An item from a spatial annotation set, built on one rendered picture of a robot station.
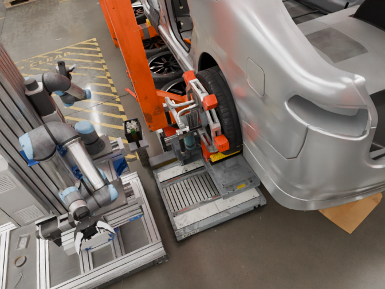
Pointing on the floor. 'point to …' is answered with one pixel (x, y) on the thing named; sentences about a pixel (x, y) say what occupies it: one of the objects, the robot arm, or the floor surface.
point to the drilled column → (143, 157)
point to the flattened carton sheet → (352, 212)
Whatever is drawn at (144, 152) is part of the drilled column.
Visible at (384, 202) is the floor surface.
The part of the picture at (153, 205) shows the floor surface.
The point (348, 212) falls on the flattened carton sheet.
